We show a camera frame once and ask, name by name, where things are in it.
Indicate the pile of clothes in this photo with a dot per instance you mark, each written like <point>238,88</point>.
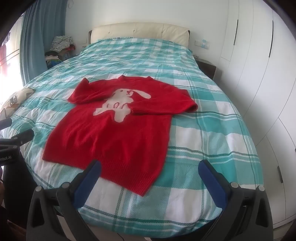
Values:
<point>60,42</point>

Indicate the white wardrobe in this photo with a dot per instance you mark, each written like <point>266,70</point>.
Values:
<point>254,58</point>

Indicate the blue curtain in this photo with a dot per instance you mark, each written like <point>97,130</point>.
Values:
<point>37,34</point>

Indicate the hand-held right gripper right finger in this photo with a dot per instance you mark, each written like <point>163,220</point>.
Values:
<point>211,183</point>

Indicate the cream padded headboard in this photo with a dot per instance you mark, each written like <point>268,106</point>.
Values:
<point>138,30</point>

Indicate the beige patterned cushion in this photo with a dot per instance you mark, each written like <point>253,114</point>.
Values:
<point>18,96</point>

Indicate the white wall socket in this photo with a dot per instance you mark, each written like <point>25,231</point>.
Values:
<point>202,44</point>

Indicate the bed with teal plaid cover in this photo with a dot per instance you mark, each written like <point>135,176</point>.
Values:
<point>208,129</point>

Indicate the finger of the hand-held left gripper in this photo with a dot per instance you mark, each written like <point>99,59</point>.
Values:
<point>23,136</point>
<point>5,122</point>

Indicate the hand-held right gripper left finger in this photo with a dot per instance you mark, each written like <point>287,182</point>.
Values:
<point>89,183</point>

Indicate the dark wooden nightstand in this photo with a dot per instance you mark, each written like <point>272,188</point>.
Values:
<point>207,67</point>

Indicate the red sweater with rabbit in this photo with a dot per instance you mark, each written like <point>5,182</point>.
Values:
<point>111,139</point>

